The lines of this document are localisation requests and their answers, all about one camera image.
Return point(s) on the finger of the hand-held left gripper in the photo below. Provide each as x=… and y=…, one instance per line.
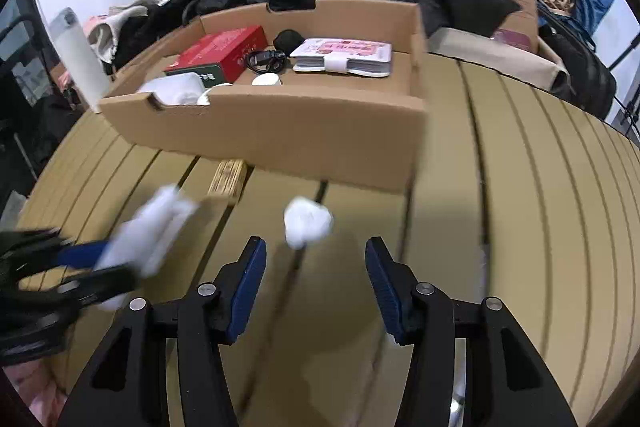
x=100, y=284
x=80, y=253

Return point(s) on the black tripod with camera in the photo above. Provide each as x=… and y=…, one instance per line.
x=631, y=77

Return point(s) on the beige cloth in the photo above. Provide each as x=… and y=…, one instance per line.
x=112, y=29

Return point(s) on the red and green box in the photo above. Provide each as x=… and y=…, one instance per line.
x=225, y=49

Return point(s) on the small white cap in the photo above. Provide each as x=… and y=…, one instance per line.
x=265, y=80

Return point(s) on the black suitcase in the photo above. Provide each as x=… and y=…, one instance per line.
x=585, y=72

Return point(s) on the shallow cardboard tray box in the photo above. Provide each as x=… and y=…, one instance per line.
x=300, y=132

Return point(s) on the black round pouch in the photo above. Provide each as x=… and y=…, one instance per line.
x=288, y=39

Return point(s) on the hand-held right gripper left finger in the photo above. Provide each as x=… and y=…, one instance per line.
x=247, y=292

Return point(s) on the white thermos bottle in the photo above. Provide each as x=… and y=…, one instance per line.
x=80, y=57

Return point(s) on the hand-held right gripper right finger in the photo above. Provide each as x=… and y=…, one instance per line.
x=385, y=292

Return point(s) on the white tissue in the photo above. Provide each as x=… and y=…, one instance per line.
x=307, y=224

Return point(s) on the white plastic box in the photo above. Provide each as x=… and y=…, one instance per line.
x=172, y=87

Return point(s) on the small white bottle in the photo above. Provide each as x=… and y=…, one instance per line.
x=150, y=227

